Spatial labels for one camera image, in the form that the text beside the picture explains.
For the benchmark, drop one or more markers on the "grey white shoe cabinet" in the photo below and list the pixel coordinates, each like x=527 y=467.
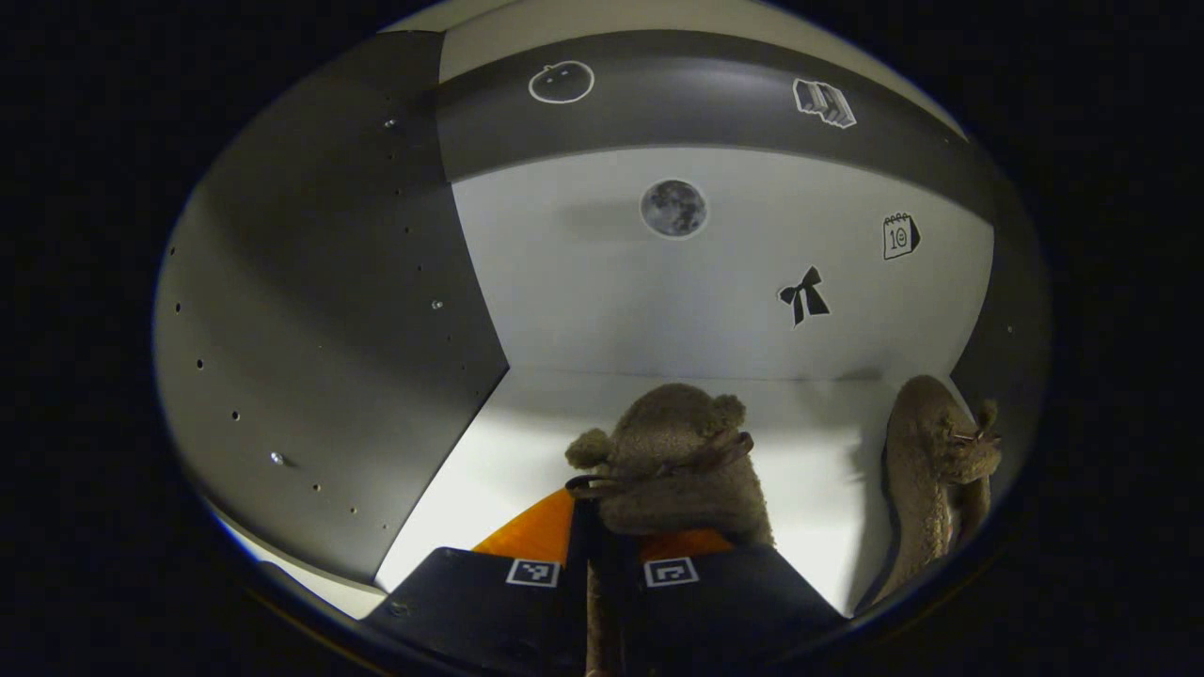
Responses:
x=282 y=282

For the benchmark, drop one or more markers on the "brown fuzzy shoe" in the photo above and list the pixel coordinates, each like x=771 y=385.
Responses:
x=926 y=470
x=677 y=442

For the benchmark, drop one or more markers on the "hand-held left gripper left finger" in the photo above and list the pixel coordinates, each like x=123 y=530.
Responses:
x=489 y=611

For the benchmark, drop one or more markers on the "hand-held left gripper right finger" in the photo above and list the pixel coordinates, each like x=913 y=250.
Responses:
x=724 y=611

